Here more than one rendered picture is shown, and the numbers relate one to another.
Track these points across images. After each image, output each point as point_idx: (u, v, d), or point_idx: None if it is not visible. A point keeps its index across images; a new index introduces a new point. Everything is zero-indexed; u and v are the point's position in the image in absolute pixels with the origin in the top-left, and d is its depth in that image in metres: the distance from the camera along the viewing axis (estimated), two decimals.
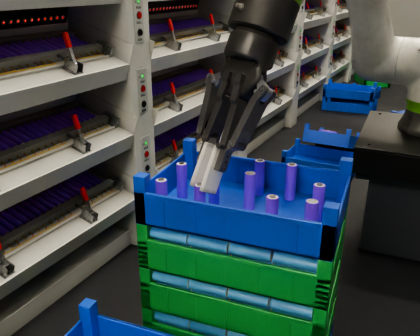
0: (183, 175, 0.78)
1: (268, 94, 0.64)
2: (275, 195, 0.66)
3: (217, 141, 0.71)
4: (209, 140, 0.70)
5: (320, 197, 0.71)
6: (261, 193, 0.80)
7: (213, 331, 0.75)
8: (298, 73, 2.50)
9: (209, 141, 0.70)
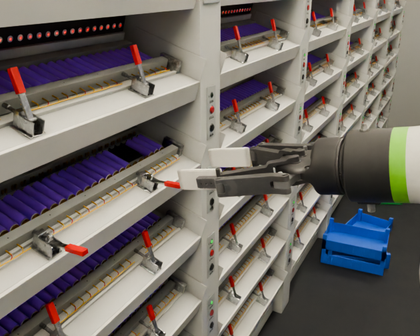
0: None
1: (283, 184, 0.57)
2: None
3: (253, 161, 0.72)
4: (252, 152, 0.71)
5: None
6: None
7: None
8: (291, 249, 1.93)
9: (251, 152, 0.71)
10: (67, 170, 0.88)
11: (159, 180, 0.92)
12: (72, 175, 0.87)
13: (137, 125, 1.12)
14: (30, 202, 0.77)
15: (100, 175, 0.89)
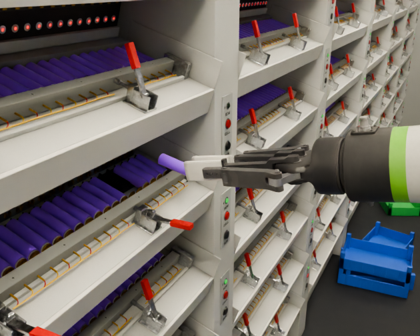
0: None
1: None
2: None
3: (229, 165, 0.66)
4: None
5: (183, 162, 0.72)
6: (122, 168, 0.82)
7: None
8: (308, 273, 1.73)
9: None
10: (43, 207, 0.67)
11: (163, 218, 0.71)
12: (49, 213, 0.67)
13: None
14: None
15: (86, 213, 0.68)
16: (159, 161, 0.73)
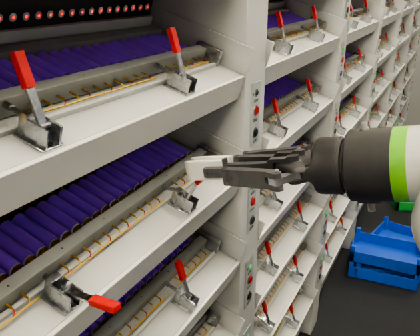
0: None
1: (273, 181, 0.58)
2: (157, 169, 0.78)
3: None
4: (235, 161, 0.69)
5: (154, 159, 0.81)
6: (147, 149, 0.85)
7: None
8: (321, 264, 1.75)
9: (235, 160, 0.69)
10: (79, 184, 0.70)
11: (192, 189, 0.73)
12: (85, 190, 0.69)
13: None
14: (35, 230, 0.58)
15: (119, 190, 0.70)
16: None
